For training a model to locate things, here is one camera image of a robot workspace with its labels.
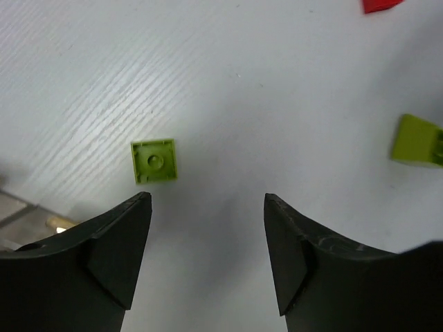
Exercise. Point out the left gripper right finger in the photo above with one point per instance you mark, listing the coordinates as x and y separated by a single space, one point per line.
327 282

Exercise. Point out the red lego cone piece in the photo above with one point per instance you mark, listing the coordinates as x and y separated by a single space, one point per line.
373 6

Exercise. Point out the green 2x2 lego brick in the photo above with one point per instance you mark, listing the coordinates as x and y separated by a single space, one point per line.
154 161

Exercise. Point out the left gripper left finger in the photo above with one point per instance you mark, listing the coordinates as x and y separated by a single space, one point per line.
83 279

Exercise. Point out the green 2x4 lego brick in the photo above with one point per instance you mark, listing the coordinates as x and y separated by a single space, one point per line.
417 142

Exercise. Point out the clear tiered acrylic container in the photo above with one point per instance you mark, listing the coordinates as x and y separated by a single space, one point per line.
23 223

